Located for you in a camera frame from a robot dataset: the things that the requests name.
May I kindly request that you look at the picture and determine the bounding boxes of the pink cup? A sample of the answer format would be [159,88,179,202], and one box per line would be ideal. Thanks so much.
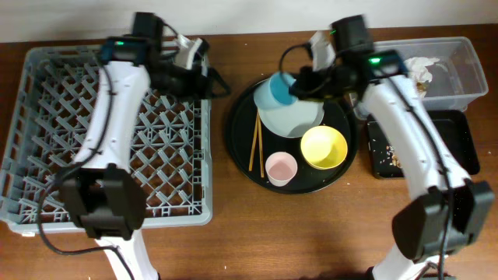
[265,152,298,187]

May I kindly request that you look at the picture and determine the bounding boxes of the grey round plate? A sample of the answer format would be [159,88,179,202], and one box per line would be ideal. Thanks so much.
[259,100,324,138]

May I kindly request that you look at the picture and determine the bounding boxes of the left wooden chopstick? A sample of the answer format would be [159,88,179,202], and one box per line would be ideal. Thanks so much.
[248,111,259,172]

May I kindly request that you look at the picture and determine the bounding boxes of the yellow bowl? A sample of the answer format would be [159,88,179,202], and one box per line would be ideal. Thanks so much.
[300,125,349,170]

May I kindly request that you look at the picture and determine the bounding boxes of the round black tray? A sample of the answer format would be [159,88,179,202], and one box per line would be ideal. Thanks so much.
[225,82,359,194]

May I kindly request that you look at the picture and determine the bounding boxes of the clear plastic bin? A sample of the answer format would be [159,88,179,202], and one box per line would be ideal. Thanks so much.
[374,37,489,111]

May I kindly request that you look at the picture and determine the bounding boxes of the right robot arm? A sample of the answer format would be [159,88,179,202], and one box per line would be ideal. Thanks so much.
[290,15,495,279]

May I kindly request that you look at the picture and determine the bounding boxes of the black rectangular tray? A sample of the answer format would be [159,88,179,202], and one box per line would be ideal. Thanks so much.
[366,110,480,179]

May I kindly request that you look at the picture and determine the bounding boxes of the grey dishwasher rack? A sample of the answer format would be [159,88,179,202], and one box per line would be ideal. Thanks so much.
[1,45,212,236]

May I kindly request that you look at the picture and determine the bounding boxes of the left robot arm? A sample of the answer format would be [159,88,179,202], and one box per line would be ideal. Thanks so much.
[54,12,230,279]

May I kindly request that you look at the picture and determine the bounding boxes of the brown food scraps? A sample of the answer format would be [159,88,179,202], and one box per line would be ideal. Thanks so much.
[386,145,402,169]

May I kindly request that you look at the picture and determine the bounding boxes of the white napkin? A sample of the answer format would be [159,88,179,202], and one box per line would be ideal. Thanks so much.
[404,57,440,96]

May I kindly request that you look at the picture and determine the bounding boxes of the light blue cup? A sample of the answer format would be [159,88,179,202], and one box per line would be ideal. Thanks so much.
[254,72,297,110]

